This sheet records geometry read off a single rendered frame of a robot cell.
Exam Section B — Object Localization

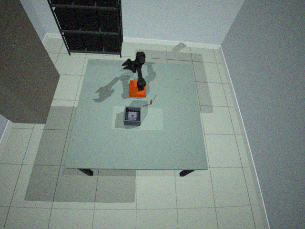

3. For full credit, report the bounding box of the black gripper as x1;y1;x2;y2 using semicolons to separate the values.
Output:
122;59;139;72

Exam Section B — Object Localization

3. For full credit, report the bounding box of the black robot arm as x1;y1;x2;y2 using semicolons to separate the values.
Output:
132;52;146;91

